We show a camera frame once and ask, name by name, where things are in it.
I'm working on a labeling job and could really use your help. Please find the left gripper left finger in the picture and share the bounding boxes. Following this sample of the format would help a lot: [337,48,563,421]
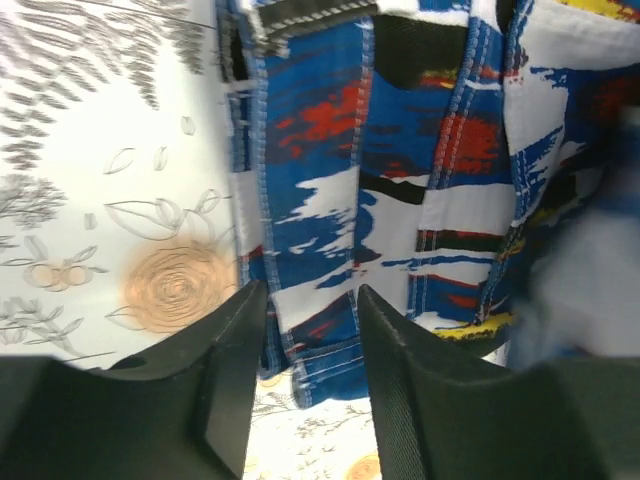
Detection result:
[1,281,267,479]

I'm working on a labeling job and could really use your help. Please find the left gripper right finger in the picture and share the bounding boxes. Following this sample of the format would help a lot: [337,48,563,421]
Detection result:
[358,286,639,479]

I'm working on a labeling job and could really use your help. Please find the blue patterned trousers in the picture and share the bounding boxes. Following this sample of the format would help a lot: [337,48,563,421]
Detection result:
[216,1,639,408]

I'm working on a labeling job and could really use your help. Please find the floral table mat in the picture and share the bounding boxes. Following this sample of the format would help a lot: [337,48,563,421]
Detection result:
[0,0,386,480]

